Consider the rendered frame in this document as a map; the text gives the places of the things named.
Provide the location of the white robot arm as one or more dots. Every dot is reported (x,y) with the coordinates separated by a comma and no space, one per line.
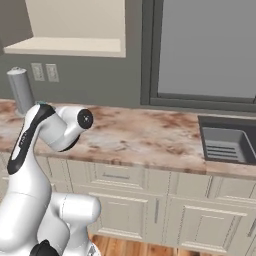
(30,200)

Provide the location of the grey cabinet door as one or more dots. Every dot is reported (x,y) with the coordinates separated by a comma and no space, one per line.
(13,20)

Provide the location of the narrow beige drawer front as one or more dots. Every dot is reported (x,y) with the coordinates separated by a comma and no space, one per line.
(59,168)

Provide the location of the beige cupboard door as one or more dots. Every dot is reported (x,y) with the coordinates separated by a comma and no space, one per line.
(126,216)
(206,226)

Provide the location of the dark grey sink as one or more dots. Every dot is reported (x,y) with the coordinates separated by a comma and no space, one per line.
(226,143)

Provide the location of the beige panel under sink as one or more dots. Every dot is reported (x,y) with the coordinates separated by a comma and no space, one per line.
(216,187)

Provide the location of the grey framed window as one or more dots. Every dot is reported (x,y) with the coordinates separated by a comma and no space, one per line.
(206,50)

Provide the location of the grey paper towel roll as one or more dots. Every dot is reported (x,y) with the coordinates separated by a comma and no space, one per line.
(20,90)

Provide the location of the beige wall outlet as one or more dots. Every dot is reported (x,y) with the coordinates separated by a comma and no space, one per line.
(37,71)
(52,72)

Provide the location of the open beige wall cabinet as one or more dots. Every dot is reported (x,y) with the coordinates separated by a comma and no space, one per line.
(73,45)

